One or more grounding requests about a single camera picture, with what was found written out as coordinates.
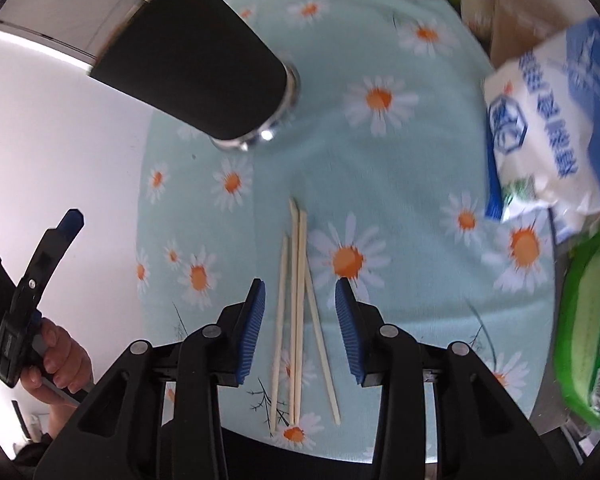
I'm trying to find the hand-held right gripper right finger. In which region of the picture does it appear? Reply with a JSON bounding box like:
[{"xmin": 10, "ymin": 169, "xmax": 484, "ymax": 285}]
[{"xmin": 333, "ymin": 276, "xmax": 557, "ymax": 480}]

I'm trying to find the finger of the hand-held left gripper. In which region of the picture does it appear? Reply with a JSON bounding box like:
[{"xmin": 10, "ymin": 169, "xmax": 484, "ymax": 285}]
[{"xmin": 9, "ymin": 208, "xmax": 86, "ymax": 322}]

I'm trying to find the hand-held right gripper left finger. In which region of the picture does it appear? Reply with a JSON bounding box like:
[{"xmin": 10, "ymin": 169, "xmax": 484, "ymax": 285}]
[{"xmin": 32, "ymin": 277, "xmax": 267, "ymax": 480}]

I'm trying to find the wooden chopstick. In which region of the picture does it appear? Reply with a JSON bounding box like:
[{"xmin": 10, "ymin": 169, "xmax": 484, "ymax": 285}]
[
  {"xmin": 288, "ymin": 198, "xmax": 342, "ymax": 426},
  {"xmin": 287, "ymin": 204, "xmax": 301, "ymax": 414},
  {"xmin": 292, "ymin": 209, "xmax": 309, "ymax": 425}
]

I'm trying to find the black cylindrical utensil holder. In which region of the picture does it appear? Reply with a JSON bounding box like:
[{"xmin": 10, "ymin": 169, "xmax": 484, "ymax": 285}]
[{"xmin": 87, "ymin": 0, "xmax": 301, "ymax": 154}]

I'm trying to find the person's left forearm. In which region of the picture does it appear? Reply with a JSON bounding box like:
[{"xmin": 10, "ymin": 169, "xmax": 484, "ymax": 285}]
[{"xmin": 45, "ymin": 402, "xmax": 84, "ymax": 442}]

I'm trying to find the person's left hand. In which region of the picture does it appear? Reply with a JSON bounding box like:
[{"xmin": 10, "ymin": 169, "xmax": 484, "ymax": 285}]
[{"xmin": 20, "ymin": 319, "xmax": 95, "ymax": 409}]

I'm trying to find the floral light blue tablecloth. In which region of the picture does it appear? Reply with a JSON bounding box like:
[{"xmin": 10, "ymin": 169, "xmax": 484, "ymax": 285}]
[{"xmin": 132, "ymin": 0, "xmax": 564, "ymax": 464}]

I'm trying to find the grey door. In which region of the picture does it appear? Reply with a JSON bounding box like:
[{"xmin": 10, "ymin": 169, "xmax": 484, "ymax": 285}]
[{"xmin": 0, "ymin": 0, "xmax": 171, "ymax": 69}]

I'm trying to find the green sugar bag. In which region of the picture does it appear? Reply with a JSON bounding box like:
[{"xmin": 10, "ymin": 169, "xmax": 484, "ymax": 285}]
[{"xmin": 552, "ymin": 225, "xmax": 600, "ymax": 432}]

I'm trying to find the white and blue salt bag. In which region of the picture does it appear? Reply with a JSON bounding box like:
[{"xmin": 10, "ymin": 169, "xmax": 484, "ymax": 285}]
[{"xmin": 482, "ymin": 16, "xmax": 600, "ymax": 247}]

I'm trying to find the brown cardboard box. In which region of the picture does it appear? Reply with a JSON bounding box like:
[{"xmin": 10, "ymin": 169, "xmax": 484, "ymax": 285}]
[{"xmin": 490, "ymin": 0, "xmax": 576, "ymax": 69}]

